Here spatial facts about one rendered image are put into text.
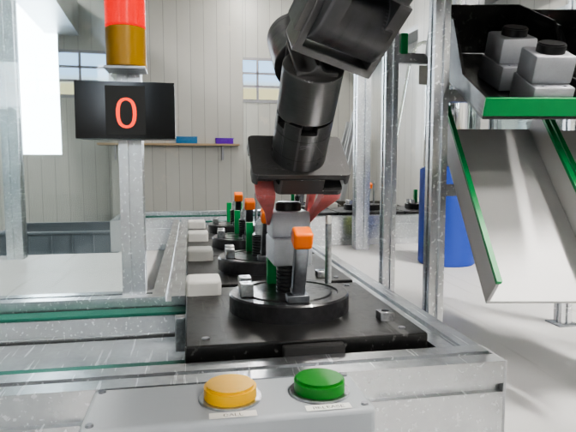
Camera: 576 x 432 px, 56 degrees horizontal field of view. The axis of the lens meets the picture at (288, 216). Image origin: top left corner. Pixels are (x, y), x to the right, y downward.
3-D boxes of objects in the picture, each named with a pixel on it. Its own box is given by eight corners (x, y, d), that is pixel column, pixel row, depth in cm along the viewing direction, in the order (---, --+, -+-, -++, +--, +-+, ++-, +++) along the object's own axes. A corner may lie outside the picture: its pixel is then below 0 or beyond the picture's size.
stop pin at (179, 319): (186, 351, 61) (185, 317, 61) (175, 352, 61) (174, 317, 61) (186, 347, 63) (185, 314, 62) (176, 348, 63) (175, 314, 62)
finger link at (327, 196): (262, 201, 66) (269, 139, 59) (320, 201, 67) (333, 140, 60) (268, 243, 61) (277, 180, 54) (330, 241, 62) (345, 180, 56)
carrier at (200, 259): (352, 293, 79) (353, 207, 78) (186, 300, 75) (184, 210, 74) (315, 263, 103) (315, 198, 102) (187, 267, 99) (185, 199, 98)
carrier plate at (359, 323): (428, 351, 54) (428, 331, 54) (184, 368, 50) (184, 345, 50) (356, 295, 78) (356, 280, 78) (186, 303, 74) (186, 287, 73)
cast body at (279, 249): (312, 265, 61) (313, 203, 60) (273, 267, 60) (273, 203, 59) (297, 254, 69) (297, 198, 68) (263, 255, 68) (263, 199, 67)
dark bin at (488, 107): (602, 119, 59) (623, 51, 55) (482, 119, 59) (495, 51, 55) (509, 55, 83) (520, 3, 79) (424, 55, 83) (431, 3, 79)
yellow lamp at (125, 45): (145, 65, 67) (144, 25, 67) (103, 63, 66) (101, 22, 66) (147, 72, 72) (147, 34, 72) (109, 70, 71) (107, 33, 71)
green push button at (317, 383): (351, 410, 41) (351, 385, 41) (299, 414, 40) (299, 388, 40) (337, 388, 45) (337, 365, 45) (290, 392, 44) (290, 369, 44)
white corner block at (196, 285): (221, 310, 70) (221, 279, 70) (186, 312, 69) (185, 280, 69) (219, 301, 75) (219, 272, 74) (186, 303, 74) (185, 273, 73)
